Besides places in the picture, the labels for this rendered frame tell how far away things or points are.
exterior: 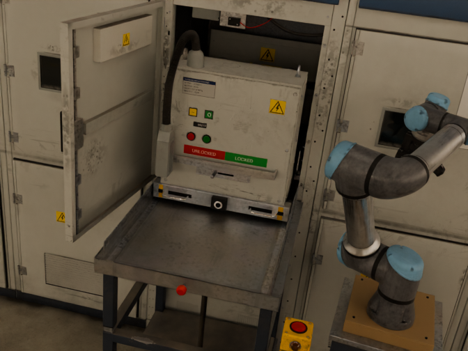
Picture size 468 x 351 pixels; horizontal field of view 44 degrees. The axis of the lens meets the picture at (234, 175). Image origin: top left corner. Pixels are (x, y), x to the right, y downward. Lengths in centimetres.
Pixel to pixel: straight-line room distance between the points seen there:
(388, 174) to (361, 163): 7
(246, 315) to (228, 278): 90
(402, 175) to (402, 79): 75
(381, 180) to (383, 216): 91
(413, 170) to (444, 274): 108
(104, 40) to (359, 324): 121
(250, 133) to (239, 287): 58
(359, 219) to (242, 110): 63
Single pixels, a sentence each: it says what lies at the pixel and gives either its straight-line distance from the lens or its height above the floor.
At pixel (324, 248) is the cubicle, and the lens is 251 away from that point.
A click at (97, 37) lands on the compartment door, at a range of 195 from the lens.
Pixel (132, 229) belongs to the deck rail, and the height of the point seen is 85.
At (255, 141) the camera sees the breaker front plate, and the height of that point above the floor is 116.
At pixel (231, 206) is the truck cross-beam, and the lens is 224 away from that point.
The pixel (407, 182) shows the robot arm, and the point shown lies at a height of 134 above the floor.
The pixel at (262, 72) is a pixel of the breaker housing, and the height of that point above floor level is 139.
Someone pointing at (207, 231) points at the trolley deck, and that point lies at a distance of 214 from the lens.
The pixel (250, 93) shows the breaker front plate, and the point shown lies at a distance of 207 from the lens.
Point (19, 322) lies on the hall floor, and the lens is 309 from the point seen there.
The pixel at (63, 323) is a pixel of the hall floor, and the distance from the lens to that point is 305.
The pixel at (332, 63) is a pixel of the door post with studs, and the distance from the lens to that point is 223.
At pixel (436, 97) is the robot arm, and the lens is 197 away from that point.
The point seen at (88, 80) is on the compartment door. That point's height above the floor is 137.
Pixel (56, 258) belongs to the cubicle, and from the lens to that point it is 296.
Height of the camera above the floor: 194
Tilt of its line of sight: 25 degrees down
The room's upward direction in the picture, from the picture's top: 6 degrees clockwise
